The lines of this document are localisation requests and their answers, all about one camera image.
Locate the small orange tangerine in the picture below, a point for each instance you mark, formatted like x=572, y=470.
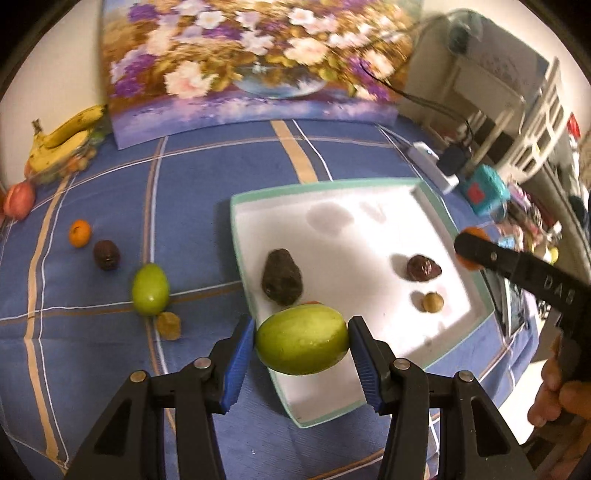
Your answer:
x=80, y=232
x=470, y=264

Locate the black charger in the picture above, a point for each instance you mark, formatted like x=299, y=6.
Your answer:
x=452, y=159

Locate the dark wrinkled fruit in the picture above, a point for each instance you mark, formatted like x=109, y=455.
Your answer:
x=423, y=267

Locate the dark round passion fruit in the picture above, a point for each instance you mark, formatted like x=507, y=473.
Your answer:
x=107, y=254

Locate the person's right hand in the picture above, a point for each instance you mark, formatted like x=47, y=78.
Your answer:
x=545, y=392

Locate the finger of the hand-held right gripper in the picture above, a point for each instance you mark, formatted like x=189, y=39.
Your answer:
x=480, y=251

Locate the smartphone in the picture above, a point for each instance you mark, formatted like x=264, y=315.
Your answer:
x=512, y=304

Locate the white power strip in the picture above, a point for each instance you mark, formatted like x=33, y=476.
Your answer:
x=429, y=159

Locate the dark brown avocado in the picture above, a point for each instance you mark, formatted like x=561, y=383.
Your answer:
x=281, y=277

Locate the teal box with red label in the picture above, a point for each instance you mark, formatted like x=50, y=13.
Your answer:
x=485, y=189

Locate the white tray with teal rim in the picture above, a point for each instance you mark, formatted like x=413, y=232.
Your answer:
x=369, y=240

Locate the small tan round fruit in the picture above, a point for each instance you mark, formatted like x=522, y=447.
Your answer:
x=168, y=325
x=433, y=302

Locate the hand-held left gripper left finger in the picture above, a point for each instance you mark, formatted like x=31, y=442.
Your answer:
x=238, y=364

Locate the flower painting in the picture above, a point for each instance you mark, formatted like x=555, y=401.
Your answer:
x=254, y=60

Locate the green round fruit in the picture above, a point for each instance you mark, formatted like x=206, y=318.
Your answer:
x=150, y=288
x=301, y=340

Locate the blue plaid tablecloth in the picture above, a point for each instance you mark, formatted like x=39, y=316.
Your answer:
x=115, y=392

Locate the pile of colourful trinkets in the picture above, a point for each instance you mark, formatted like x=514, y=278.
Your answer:
x=531, y=221

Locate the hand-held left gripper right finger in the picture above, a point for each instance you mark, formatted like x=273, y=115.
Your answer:
x=367, y=369

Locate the white lattice shelf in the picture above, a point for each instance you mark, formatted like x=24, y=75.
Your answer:
x=547, y=120

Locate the red peach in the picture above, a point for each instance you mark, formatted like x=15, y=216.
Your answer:
x=18, y=199

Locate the yellow banana bunch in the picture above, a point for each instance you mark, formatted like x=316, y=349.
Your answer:
x=64, y=134

